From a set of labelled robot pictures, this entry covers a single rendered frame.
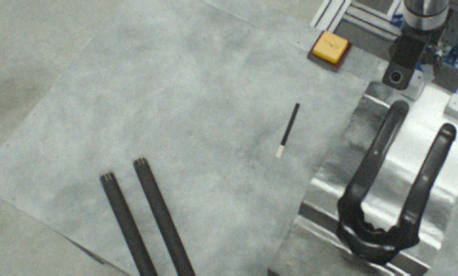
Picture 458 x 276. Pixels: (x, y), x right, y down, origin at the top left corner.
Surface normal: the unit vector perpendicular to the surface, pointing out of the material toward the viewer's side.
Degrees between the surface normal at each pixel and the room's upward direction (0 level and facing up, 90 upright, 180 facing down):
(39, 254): 0
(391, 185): 28
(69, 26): 0
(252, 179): 0
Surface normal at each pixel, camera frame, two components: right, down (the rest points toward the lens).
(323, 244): 0.05, -0.41
